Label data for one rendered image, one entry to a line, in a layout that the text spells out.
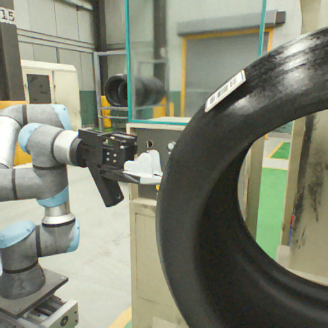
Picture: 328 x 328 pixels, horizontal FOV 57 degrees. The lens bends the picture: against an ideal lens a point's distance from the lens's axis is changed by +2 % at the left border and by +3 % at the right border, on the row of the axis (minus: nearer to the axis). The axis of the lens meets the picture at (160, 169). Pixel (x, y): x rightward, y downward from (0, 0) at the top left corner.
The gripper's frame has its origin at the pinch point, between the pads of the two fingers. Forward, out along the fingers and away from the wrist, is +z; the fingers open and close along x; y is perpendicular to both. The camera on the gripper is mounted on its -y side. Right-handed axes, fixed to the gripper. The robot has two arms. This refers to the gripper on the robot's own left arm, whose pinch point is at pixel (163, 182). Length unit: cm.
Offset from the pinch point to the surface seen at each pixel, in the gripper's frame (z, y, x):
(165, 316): -17, -93, 64
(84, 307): -81, -134, 83
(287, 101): 19.1, 18.3, -12.7
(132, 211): -41, -44, 64
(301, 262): 29.1, -22.9, 28.5
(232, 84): 12.4, 19.5, -11.3
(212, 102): 10.3, 17.1, -11.6
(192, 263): 11.6, -6.1, -13.0
